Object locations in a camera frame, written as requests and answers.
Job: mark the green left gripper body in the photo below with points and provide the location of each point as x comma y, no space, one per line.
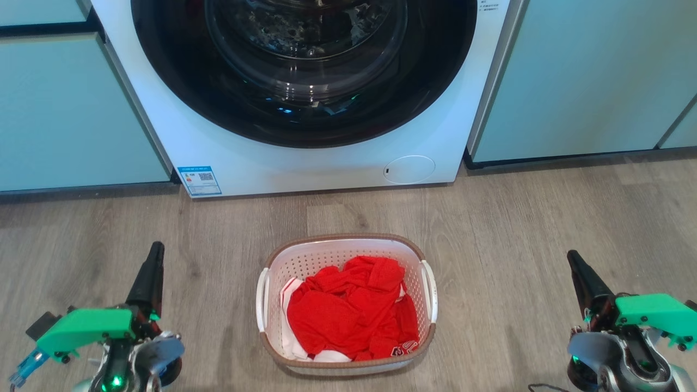
87,326

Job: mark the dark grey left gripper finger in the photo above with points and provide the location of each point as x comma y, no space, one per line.
148,283

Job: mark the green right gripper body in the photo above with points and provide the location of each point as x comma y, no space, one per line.
653,313

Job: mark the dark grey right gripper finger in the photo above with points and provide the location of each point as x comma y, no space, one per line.
591,294

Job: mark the white laundry basket brown rim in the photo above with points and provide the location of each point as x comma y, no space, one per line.
310,261

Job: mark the blue left gripper plug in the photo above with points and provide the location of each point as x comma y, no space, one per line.
26,367

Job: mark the blue energy label sticker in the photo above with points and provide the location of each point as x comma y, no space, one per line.
199,181

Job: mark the narrow pale teal cabinet panel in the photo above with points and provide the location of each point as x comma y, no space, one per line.
683,133

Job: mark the large pale teal cabinet door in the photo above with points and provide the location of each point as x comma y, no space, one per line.
71,114

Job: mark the white front-load washing machine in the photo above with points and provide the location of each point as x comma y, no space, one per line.
305,163

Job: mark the white garment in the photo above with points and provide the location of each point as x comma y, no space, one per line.
333,357

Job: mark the red mesh garment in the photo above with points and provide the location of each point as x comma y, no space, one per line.
348,316

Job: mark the black round washer door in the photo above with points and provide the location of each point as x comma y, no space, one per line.
179,81

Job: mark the wide pale teal cabinet panel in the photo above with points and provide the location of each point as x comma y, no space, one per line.
582,76

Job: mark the round white filter cover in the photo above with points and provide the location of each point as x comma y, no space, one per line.
409,169

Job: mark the small pale teal cabinet drawer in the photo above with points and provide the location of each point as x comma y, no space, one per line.
38,11

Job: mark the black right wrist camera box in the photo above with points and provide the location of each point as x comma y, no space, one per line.
692,305

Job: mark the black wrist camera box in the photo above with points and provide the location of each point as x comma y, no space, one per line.
42,325
692,305

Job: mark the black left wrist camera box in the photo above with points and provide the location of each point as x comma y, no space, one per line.
42,325

